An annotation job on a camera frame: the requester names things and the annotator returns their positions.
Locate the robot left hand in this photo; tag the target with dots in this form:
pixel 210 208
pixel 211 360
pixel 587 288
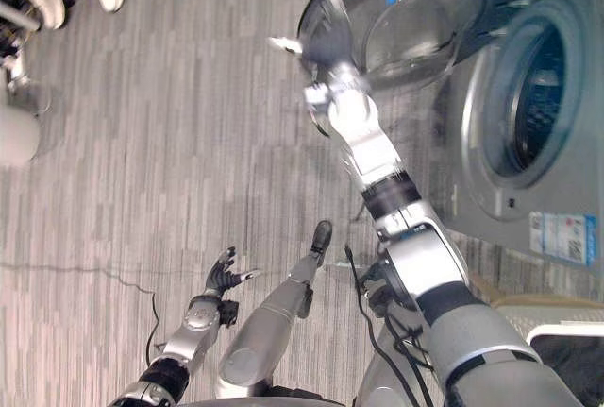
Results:
pixel 222 275

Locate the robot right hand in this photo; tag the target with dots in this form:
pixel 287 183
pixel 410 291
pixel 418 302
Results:
pixel 330 55

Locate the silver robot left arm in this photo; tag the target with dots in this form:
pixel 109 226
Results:
pixel 191 331

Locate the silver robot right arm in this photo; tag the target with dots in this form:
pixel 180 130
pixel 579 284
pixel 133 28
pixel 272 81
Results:
pixel 406 256

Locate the round glass washing machine door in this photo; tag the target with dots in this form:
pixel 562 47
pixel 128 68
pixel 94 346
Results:
pixel 406 20

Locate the grey washing machine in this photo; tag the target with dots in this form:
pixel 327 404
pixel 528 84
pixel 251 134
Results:
pixel 533 109

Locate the white laundry basket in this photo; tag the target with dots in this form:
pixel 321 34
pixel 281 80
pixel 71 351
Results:
pixel 542 319

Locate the dark clothes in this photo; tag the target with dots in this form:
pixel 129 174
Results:
pixel 575 364

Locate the silver robot left leg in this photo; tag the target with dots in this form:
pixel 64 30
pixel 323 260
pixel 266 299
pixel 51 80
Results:
pixel 269 317

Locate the white rounded object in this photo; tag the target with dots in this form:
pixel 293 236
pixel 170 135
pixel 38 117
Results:
pixel 16 135

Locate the blue white energy label sticker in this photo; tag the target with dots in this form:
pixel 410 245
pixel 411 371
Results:
pixel 564 237

